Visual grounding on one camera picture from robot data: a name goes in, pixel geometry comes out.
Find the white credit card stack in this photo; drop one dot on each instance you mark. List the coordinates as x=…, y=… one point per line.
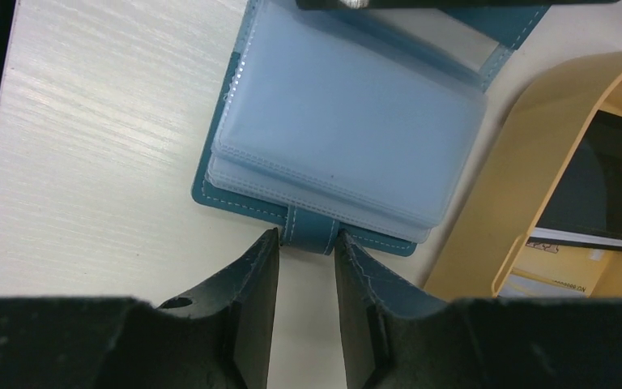
x=563, y=238

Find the blue card holder wallet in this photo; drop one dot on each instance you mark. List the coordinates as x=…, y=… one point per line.
x=355, y=120

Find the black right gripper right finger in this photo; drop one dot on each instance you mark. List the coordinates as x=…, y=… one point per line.
x=395, y=335

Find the gold credit card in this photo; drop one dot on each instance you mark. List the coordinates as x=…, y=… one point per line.
x=564, y=271

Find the yellow oval card tray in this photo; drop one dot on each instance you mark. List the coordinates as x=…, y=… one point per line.
x=531, y=153

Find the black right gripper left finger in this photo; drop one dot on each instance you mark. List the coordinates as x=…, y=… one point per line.
x=214, y=335

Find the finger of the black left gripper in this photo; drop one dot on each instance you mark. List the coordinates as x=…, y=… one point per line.
x=425, y=4

